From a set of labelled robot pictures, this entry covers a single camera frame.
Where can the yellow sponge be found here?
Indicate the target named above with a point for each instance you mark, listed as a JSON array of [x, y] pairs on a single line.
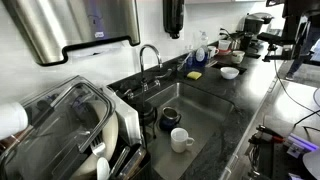
[[194, 75]]

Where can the black countertop mat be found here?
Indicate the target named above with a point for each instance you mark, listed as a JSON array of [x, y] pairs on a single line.
[[241, 69]]

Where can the dark blue mug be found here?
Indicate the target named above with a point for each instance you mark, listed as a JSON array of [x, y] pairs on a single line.
[[168, 120]]

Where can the chrome gooseneck faucet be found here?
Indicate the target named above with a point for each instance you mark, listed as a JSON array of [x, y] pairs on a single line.
[[142, 61]]

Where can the small blue bottle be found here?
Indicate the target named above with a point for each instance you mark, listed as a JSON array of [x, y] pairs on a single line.
[[189, 60]]

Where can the white plastic tray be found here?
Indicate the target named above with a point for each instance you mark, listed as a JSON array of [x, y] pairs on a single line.
[[128, 120]]

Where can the stainless steel sink basin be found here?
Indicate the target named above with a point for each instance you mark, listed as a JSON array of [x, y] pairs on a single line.
[[200, 110]]

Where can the clear dish soap bottle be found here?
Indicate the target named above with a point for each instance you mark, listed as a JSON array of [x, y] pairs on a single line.
[[201, 55]]

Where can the white mug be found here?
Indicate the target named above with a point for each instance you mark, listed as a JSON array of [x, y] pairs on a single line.
[[179, 141]]

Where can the large white plate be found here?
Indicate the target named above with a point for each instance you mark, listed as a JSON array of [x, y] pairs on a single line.
[[111, 133]]

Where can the white bowl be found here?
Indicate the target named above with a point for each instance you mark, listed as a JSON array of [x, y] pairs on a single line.
[[229, 73]]

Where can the red saucer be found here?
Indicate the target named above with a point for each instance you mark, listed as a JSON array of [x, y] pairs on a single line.
[[225, 52]]

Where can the black dish rack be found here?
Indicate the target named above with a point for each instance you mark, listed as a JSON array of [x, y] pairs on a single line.
[[140, 166]]

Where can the cream ceramic mug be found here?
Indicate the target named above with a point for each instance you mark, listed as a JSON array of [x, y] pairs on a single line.
[[237, 57]]

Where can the white spoon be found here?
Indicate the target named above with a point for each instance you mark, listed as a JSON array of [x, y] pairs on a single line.
[[102, 169]]

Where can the black coffee canister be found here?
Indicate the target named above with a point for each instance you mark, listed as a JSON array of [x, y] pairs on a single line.
[[246, 40]]

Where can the stainless paper towel dispenser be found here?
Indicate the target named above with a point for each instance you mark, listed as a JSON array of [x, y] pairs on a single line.
[[66, 26]]

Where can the black coffee machine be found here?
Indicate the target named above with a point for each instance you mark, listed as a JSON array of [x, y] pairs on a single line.
[[255, 23]]

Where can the person in blue jeans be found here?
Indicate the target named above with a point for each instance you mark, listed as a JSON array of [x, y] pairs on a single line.
[[305, 50]]

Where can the white cylinder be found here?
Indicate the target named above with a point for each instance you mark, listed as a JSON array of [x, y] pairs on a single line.
[[11, 120]]

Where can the purple lit device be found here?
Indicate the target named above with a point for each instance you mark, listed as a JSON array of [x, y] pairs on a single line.
[[303, 143]]

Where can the white round object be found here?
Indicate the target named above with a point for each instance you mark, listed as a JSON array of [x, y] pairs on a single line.
[[313, 163]]

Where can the black wall soap dispenser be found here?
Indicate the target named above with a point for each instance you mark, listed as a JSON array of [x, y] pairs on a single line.
[[173, 16]]

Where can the black camera on mount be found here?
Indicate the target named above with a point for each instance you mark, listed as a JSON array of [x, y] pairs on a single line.
[[273, 38]]

